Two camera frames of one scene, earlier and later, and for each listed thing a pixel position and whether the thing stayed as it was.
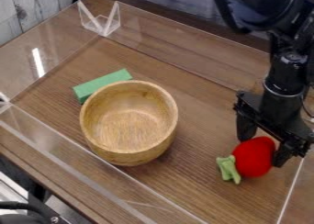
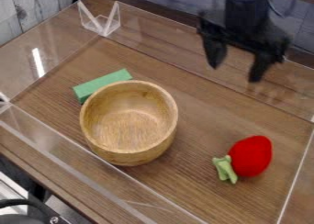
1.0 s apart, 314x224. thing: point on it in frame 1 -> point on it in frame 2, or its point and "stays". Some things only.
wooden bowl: [127, 118] stays
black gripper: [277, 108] -> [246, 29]
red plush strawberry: [250, 160] stays
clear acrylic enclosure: [121, 105] stays
